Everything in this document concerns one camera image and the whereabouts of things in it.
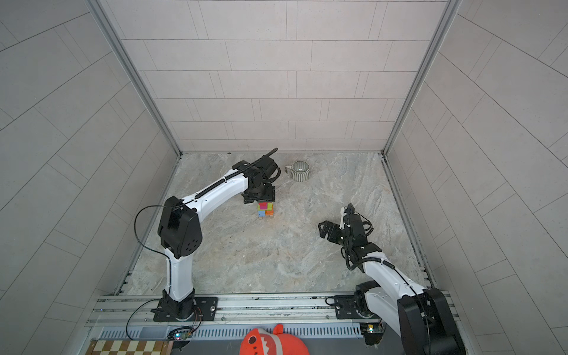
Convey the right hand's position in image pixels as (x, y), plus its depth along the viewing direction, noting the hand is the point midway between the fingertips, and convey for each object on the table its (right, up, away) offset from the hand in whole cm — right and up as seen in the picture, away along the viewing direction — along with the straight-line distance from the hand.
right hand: (326, 227), depth 87 cm
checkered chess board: (-59, -27, -25) cm, 70 cm away
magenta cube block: (-25, +8, +1) cm, 26 cm away
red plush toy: (-22, -24, -27) cm, 43 cm away
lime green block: (-27, +8, +1) cm, 28 cm away
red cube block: (-23, +8, +2) cm, 24 cm away
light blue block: (-26, +6, +1) cm, 27 cm away
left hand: (-22, +12, +2) cm, 26 cm away
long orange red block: (-23, +6, +2) cm, 24 cm away
